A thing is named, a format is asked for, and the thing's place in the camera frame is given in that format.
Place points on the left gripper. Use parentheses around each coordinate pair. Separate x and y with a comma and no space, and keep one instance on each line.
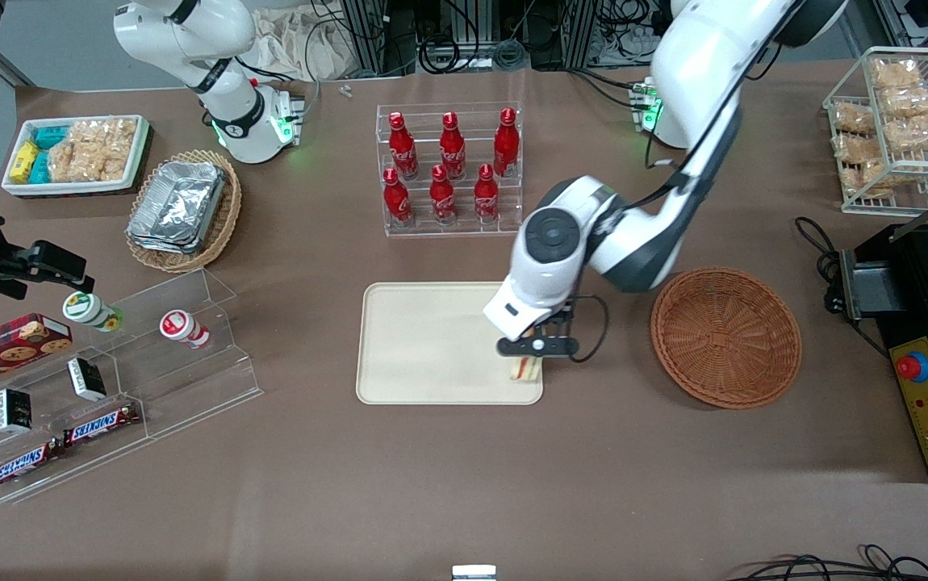
(565,317)

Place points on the triangular sandwich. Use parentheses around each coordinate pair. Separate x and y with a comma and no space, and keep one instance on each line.
(525,369)

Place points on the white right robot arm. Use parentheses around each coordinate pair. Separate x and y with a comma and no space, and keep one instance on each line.
(230,121)

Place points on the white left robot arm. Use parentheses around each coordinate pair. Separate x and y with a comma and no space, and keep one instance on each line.
(698,64)

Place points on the white rectangular snack tray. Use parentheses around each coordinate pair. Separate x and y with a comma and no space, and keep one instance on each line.
(68,188)

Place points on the beige plastic tray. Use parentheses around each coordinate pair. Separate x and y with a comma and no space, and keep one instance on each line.
(432,343)

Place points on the oval light wicker basket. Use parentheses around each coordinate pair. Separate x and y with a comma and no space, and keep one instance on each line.
(226,218)

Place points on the round brown wicker basket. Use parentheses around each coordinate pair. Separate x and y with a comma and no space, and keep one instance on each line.
(726,339)

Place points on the green capped yogurt bottle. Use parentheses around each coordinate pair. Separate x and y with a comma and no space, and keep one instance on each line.
(89,311)

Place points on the red cookie box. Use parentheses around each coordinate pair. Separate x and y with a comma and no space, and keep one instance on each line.
(4,347)

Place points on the teal small snack box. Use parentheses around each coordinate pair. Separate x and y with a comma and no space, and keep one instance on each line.
(40,168)
(50,137)

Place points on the black small carton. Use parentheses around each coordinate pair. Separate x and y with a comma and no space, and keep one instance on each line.
(86,379)
(14,411)

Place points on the yellow small snack box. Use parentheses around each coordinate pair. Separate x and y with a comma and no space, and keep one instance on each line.
(23,161)

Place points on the clear bag of rice crackers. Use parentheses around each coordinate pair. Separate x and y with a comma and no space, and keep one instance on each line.
(93,149)

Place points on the clear acrylic bottle rack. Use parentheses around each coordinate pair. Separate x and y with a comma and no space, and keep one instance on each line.
(464,230)

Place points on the stacked aluminium foil containers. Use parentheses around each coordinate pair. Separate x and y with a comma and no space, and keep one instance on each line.
(177,206)

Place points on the red capped yogurt bottle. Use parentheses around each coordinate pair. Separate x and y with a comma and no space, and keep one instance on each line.
(181,327)

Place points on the red cola bottle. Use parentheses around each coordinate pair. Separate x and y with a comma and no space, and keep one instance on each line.
(402,149)
(506,145)
(397,202)
(486,196)
(442,198)
(452,149)

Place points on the Snickers chocolate bar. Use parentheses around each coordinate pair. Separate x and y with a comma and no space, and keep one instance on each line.
(101,424)
(24,466)

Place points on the clear acrylic stepped display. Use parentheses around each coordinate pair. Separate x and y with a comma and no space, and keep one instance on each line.
(190,379)

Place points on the beige crumpled cloth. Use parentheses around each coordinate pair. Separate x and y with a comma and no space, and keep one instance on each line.
(294,44)

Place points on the clear bag of fried snacks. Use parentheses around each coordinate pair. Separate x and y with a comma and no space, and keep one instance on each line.
(920,131)
(896,74)
(875,177)
(858,149)
(853,118)
(912,101)

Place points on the black countertop appliance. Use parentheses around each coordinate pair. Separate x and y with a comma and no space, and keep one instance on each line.
(916,282)

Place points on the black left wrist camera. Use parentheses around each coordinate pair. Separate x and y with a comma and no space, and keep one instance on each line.
(537,347)

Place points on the aluminium profile frame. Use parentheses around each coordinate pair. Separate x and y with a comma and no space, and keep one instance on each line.
(581,32)
(367,36)

